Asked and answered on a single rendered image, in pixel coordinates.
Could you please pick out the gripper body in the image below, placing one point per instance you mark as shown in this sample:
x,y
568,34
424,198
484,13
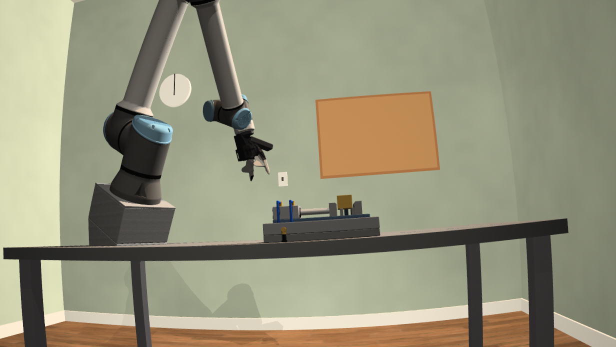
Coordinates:
x,y
246,149

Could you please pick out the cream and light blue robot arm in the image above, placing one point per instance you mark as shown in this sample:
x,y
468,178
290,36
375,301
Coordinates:
x,y
131,129

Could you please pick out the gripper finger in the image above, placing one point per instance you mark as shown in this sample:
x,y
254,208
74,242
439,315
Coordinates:
x,y
249,168
260,160

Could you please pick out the yellow rectangular block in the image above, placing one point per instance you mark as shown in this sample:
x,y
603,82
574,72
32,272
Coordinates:
x,y
344,201

